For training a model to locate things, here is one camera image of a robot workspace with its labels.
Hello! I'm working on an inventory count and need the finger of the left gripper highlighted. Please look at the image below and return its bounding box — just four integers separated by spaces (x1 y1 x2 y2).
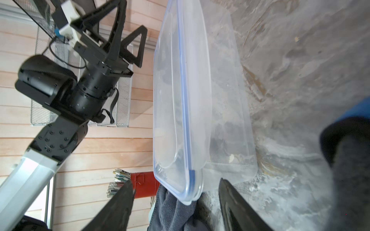
119 25 148 68
70 1 127 62

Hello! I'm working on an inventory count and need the dark grey cloth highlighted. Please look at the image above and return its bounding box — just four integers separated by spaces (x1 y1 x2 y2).
147 185 209 231

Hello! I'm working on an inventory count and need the red cup of pencils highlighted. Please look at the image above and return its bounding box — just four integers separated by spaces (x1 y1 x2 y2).
107 168 160 199

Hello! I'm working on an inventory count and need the clear lunch box blue rim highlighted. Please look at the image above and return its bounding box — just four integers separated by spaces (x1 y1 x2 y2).
153 1 258 205

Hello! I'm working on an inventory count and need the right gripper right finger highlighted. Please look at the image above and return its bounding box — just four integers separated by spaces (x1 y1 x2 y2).
218 179 272 231

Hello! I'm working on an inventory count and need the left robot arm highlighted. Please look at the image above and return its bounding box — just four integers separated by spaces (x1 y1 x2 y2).
1 1 147 231

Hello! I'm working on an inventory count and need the black mesh basket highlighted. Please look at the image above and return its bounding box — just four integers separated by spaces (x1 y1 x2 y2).
13 0 99 39

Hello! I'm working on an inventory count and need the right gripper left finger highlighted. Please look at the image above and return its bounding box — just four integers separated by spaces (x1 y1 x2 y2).
83 181 135 231

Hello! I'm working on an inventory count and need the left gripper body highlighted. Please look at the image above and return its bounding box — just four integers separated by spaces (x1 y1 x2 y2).
68 42 134 121

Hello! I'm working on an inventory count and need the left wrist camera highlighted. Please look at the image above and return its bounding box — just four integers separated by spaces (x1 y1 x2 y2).
52 1 86 47

